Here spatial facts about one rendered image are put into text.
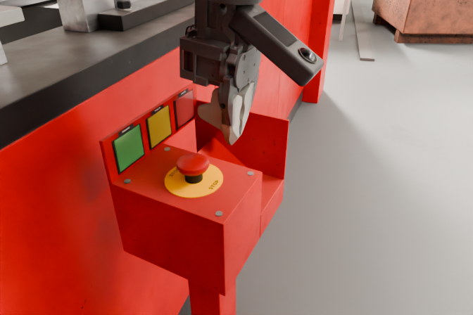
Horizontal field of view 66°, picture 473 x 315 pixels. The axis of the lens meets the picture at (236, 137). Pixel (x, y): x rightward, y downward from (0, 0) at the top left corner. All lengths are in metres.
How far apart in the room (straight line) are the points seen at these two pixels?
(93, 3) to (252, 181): 0.47
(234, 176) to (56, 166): 0.25
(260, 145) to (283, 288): 0.83
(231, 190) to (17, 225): 0.27
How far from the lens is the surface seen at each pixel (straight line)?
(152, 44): 0.70
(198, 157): 0.44
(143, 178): 0.47
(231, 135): 0.49
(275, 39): 0.42
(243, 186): 0.44
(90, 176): 0.62
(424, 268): 1.52
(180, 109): 0.55
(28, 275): 0.59
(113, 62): 0.62
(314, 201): 1.65
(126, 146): 0.47
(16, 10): 0.32
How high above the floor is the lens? 1.05
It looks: 31 degrees down
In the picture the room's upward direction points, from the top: straight up
